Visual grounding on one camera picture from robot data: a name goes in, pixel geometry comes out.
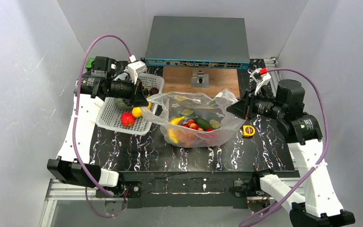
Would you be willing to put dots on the wooden board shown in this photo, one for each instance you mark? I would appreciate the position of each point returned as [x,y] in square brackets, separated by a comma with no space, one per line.
[179,79]

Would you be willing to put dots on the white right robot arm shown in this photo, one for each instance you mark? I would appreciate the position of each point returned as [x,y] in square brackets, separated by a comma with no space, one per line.
[318,206]

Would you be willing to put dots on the yellow fake lemon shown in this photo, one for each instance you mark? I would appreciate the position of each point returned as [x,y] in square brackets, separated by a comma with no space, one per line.
[136,112]

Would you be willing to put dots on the yellow tape measure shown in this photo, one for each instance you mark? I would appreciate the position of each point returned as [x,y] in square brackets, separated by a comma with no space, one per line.
[248,131]

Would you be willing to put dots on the clear plastic bag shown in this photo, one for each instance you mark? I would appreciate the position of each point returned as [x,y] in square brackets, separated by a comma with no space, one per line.
[191,106]

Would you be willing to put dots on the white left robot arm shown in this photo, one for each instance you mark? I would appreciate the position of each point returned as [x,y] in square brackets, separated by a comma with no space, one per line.
[98,85]

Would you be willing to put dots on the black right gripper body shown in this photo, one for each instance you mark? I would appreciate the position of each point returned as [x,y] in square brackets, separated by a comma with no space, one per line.
[248,105]

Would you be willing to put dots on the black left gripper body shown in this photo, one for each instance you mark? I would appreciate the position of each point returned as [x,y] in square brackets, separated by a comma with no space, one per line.
[136,92]

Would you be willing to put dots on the yellow fake banana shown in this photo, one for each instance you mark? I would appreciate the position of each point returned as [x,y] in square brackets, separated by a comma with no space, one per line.
[177,120]

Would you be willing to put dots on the green clip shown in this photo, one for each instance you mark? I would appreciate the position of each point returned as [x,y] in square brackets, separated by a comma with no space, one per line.
[89,63]

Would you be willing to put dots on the dark grape bunch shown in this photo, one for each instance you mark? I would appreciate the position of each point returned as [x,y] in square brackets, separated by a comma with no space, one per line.
[153,91]

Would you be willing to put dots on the grey metal bracket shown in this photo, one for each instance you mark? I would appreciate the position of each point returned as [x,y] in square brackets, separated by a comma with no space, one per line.
[199,79]

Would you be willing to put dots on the grey network switch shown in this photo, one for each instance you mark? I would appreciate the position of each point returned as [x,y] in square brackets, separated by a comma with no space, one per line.
[198,42]

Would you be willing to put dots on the white plastic basket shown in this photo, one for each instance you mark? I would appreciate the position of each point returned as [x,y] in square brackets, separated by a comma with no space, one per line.
[110,114]

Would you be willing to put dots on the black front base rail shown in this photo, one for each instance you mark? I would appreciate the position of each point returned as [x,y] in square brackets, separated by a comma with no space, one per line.
[191,189]

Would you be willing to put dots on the red fake apple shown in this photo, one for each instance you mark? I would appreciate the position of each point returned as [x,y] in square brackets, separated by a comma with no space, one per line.
[127,120]

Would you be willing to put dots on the green fake melon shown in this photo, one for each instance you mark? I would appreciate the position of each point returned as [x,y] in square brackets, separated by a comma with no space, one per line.
[122,105]

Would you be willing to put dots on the green fake mango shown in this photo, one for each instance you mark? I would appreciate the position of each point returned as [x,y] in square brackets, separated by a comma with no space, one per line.
[204,124]

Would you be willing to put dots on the red lychee bunch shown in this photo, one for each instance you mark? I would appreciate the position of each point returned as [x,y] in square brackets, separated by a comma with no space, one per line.
[192,125]

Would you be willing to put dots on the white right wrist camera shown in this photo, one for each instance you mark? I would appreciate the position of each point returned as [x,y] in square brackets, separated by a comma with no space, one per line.
[262,77]

